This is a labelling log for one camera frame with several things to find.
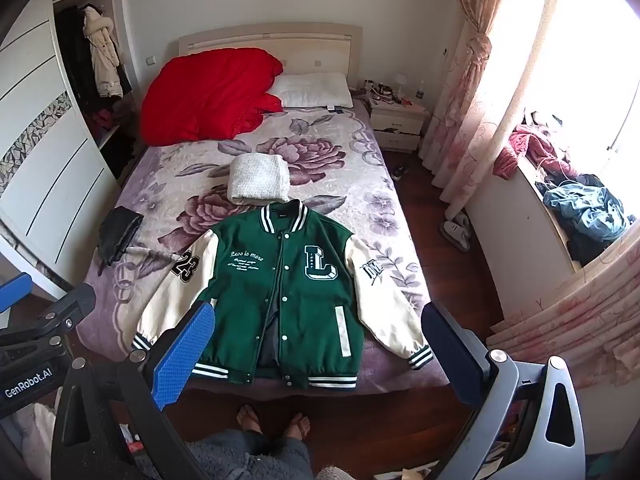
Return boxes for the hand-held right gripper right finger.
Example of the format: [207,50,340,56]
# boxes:
[421,301,587,480]

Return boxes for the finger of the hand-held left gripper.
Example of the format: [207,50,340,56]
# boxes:
[0,282,97,352]
[0,272,34,314]

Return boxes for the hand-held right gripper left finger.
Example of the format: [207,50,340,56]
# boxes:
[50,301,217,480]

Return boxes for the green varsity jacket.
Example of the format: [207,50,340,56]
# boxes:
[132,199,435,392]

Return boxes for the red clothes heap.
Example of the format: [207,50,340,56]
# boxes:
[90,107,122,134]

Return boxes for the blue and dark clothes pile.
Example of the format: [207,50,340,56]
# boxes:
[536,172,637,267]

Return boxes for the black garment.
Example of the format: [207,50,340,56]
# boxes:
[97,207,146,267]

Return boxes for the pink floral curtain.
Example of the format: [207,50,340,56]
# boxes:
[489,232,640,393]
[422,0,568,227]

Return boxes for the grey fleece pants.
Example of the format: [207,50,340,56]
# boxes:
[187,429,315,480]

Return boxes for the white bay window ledge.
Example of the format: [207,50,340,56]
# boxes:
[467,152,588,322]

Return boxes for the white sliding-door wardrobe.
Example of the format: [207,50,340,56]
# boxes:
[0,0,147,302]

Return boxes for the person's right foot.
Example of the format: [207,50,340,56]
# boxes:
[285,412,312,442]

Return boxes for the folded white knit sweater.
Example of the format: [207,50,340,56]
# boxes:
[227,153,292,206]

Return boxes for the floral plush blanket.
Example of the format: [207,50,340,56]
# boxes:
[75,102,452,402]

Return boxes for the maroon knit garment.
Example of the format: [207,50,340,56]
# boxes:
[492,124,572,181]

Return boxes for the white nightstand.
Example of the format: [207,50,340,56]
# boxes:
[369,95,430,153]

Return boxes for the red quilt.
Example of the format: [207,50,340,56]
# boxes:
[141,48,285,147]

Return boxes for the beige hanging coat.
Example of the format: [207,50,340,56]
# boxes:
[82,5,124,100]

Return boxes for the cluster of cosmetic jars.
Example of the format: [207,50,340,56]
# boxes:
[364,80,399,104]

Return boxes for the white pillow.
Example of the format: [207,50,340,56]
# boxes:
[267,72,355,109]

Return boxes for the beige wooden bed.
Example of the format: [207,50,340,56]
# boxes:
[75,22,453,402]

